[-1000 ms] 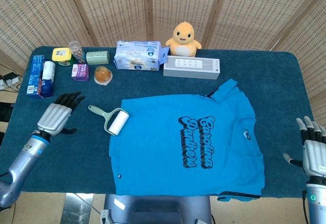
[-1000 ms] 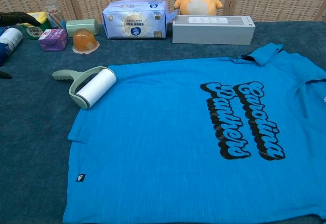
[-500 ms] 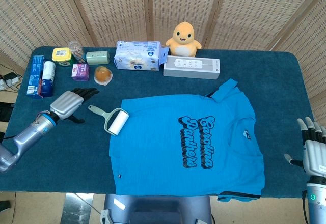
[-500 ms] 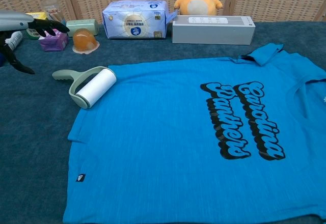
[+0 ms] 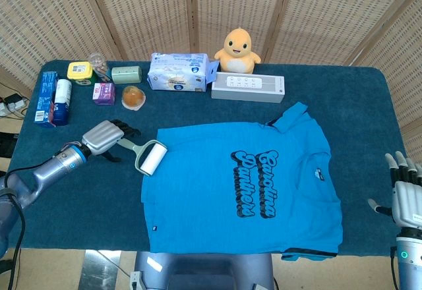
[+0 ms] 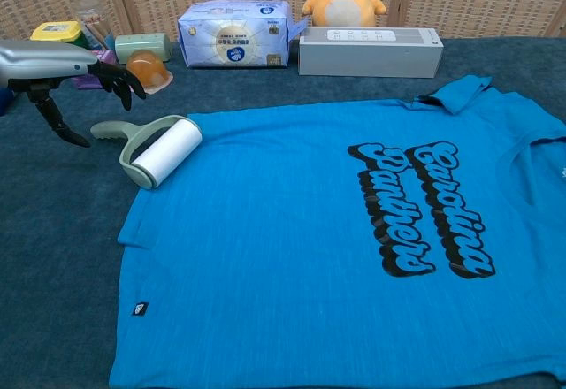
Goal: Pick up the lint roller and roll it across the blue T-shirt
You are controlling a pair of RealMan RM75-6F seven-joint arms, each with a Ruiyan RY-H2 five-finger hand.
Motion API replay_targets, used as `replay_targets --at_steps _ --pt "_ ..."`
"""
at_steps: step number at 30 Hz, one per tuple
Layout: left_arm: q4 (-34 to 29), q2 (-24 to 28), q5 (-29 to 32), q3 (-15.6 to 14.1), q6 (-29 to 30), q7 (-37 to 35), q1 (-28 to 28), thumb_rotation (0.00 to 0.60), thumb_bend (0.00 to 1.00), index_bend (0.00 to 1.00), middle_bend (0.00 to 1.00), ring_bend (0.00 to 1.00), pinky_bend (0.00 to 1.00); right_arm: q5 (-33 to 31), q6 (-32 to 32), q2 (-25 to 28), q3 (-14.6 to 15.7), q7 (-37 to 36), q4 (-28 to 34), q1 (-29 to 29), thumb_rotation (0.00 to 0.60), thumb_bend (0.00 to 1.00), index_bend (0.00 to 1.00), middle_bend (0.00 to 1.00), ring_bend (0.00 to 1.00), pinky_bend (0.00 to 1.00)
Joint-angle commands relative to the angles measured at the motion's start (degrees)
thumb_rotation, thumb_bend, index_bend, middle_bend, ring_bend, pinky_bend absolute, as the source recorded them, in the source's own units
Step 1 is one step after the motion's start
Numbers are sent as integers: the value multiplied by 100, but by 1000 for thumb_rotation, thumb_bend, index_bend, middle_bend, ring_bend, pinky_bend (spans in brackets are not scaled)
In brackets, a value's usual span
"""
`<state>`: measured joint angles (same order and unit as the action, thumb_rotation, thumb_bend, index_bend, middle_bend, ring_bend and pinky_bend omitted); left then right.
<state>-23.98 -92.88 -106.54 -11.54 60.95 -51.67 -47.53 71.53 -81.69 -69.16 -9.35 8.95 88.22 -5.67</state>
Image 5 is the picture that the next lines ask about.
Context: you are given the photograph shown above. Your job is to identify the white power strip box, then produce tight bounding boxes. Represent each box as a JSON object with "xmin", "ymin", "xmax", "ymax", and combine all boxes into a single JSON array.
[{"xmin": 210, "ymin": 71, "xmax": 286, "ymax": 103}]

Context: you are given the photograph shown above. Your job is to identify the black equipment box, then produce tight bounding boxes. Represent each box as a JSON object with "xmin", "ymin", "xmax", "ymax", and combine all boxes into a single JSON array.
[{"xmin": 0, "ymin": 132, "xmax": 19, "ymax": 172}]

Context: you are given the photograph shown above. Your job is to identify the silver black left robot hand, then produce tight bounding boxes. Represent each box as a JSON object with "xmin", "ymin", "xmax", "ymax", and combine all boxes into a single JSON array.
[{"xmin": 81, "ymin": 119, "xmax": 142, "ymax": 163}]

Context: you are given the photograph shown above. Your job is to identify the dark blue-grey carpeted table surface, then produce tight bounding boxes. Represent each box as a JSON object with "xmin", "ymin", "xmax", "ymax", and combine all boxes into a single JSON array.
[{"xmin": 0, "ymin": 59, "xmax": 417, "ymax": 257}]

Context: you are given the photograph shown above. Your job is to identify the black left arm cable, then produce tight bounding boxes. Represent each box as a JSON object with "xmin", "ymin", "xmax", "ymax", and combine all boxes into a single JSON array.
[{"xmin": 5, "ymin": 167, "xmax": 26, "ymax": 290}]

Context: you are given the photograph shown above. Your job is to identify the white power strip with adapters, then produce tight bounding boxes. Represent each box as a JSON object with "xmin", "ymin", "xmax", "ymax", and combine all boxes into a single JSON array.
[{"xmin": 0, "ymin": 94, "xmax": 28, "ymax": 117}]

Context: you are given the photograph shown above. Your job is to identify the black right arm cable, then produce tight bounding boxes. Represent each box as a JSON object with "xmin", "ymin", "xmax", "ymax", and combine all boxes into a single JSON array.
[{"xmin": 390, "ymin": 246, "xmax": 400, "ymax": 290}]

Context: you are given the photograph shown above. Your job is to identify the small purple box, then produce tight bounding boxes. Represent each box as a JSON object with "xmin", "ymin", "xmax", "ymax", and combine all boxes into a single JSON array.
[{"xmin": 92, "ymin": 82, "xmax": 116, "ymax": 105}]

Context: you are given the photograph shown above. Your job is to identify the blue printed T-shirt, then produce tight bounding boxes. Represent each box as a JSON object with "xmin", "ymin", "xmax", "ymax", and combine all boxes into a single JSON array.
[{"xmin": 140, "ymin": 101, "xmax": 344, "ymax": 262}]

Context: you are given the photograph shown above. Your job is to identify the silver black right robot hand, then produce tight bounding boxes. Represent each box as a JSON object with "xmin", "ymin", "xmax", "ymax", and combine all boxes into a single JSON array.
[{"xmin": 368, "ymin": 150, "xmax": 422, "ymax": 230}]

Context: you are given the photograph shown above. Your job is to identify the yellow plush toy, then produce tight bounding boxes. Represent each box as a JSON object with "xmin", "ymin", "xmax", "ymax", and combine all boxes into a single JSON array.
[{"xmin": 214, "ymin": 28, "xmax": 262, "ymax": 74}]

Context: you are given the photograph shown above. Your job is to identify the blue toothpaste box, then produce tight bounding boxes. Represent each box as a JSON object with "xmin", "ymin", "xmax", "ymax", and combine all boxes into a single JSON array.
[{"xmin": 33, "ymin": 71, "xmax": 59, "ymax": 129}]

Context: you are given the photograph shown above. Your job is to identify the shiny metal base plate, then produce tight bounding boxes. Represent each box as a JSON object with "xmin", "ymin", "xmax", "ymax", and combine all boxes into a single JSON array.
[{"xmin": 78, "ymin": 249, "xmax": 138, "ymax": 290}]

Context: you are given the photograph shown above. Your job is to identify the pale green rectangular case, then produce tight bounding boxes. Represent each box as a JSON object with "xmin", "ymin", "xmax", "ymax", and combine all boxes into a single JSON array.
[{"xmin": 111, "ymin": 65, "xmax": 142, "ymax": 84}]

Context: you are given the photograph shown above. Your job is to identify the blue white tissue pack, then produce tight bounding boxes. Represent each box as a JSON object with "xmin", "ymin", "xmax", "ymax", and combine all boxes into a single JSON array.
[{"xmin": 146, "ymin": 51, "xmax": 220, "ymax": 92}]

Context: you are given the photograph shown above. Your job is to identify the grey blue robot torso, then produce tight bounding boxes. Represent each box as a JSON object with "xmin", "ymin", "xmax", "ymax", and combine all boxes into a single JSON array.
[{"xmin": 130, "ymin": 250, "xmax": 276, "ymax": 290}]

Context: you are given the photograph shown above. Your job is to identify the orange bun in wrapper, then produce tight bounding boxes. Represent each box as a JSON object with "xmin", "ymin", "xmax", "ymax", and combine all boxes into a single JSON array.
[{"xmin": 121, "ymin": 85, "xmax": 146, "ymax": 111}]

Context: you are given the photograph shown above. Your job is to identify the yellow lidded green jar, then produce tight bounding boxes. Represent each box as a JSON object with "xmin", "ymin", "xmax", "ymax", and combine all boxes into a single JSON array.
[{"xmin": 67, "ymin": 61, "xmax": 96, "ymax": 86}]

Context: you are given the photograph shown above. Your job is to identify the green handled white lint roller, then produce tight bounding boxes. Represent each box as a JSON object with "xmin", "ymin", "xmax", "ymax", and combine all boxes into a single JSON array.
[{"xmin": 117, "ymin": 138, "xmax": 168, "ymax": 175}]

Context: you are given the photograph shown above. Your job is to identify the white blue bottle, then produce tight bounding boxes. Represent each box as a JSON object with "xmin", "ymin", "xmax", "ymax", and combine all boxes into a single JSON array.
[{"xmin": 52, "ymin": 78, "xmax": 73, "ymax": 126}]

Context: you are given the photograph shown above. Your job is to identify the woven wooden folding screen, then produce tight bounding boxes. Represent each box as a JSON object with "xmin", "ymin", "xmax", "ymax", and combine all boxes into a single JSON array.
[{"xmin": 0, "ymin": 0, "xmax": 422, "ymax": 152}]

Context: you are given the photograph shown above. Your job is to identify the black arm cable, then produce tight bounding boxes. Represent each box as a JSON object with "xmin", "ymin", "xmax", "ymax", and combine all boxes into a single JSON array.
[
  {"xmin": 5, "ymin": 167, "xmax": 26, "ymax": 290},
  {"xmin": 390, "ymin": 246, "xmax": 400, "ymax": 290}
]

